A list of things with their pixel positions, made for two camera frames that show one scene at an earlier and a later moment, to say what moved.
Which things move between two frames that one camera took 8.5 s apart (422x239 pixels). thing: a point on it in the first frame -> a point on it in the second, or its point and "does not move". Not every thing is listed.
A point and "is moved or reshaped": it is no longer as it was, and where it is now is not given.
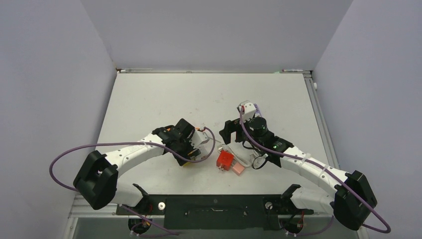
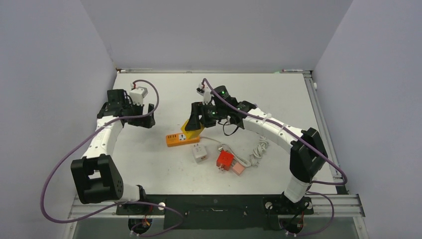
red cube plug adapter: (225, 159) does not move
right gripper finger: (229, 127) -> (194, 122)
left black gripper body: (184, 148) -> (133, 110)
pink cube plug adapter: (238, 169) does not move
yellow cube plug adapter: (188, 164) is moved or reshaped
